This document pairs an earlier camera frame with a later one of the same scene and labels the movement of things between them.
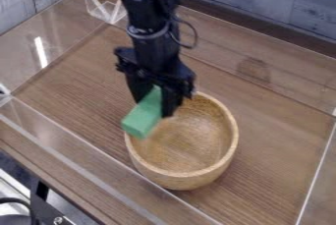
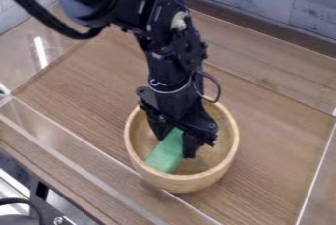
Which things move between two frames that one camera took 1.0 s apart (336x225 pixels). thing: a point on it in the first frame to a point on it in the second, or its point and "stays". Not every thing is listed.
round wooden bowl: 191,144 stays
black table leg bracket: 43,213 stays
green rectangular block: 146,114 to 166,156
